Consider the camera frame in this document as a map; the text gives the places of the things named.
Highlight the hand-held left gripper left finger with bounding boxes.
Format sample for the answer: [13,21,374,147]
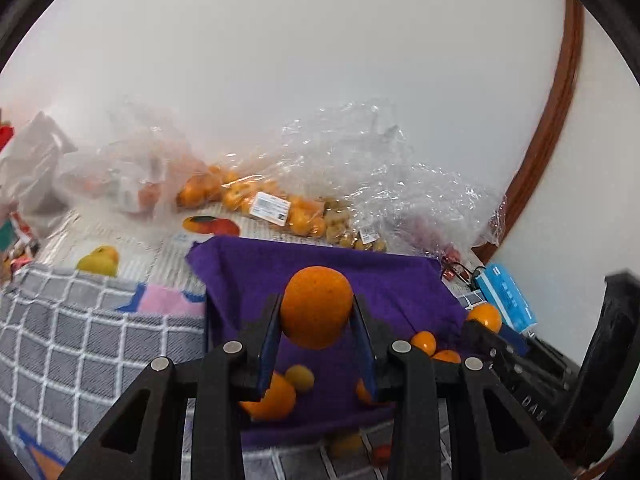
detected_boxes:
[60,292,284,480]

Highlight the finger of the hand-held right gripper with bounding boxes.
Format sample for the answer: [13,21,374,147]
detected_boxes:
[461,320,531,377]

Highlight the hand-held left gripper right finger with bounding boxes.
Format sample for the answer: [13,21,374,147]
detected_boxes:
[352,294,573,480]

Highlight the large mandarin orange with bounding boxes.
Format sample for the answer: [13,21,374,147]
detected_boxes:
[279,266,354,351]

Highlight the small green round fruit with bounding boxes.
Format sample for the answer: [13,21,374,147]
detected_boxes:
[285,365,316,394]

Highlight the blue tissue pack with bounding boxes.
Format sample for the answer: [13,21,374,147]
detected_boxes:
[474,262,539,337]

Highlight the purple towel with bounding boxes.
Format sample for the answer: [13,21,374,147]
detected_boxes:
[186,236,468,448]

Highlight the clear bag of green fruit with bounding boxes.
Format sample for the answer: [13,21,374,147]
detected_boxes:
[322,197,389,254]

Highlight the clear bag of red fruit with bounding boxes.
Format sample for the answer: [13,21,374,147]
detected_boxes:
[392,207,468,263]

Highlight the fruit-printed white mat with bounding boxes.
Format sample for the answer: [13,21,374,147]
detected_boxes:
[30,200,251,302]

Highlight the clear bag of oranges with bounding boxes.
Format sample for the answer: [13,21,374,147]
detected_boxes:
[175,160,331,238]

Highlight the large clear plastic bag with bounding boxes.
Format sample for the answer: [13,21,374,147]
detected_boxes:
[280,100,507,261]

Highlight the grey plaid blanket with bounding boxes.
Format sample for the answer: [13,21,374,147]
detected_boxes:
[0,264,401,480]

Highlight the clear bag of mixed fruit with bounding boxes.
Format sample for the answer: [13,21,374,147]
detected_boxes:
[59,105,201,221]

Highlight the colourful snack packets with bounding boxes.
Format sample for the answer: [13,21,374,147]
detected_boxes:
[0,210,42,273]

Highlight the white plastic bag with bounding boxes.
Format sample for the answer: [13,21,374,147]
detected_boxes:
[0,111,79,217]

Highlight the brown wooden frame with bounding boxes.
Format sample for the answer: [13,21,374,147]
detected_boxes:
[471,0,586,264]

